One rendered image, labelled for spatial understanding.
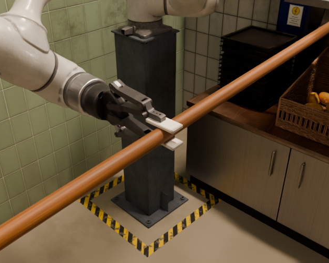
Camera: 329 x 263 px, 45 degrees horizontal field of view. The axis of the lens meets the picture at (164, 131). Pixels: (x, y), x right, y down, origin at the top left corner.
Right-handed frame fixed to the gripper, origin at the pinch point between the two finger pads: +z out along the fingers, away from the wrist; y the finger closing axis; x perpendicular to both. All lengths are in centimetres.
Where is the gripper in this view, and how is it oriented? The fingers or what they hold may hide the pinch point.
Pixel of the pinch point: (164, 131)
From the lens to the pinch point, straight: 75.7
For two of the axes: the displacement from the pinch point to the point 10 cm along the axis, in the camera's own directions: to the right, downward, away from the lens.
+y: 0.3, 8.3, 5.5
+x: -6.7, 4.3, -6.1
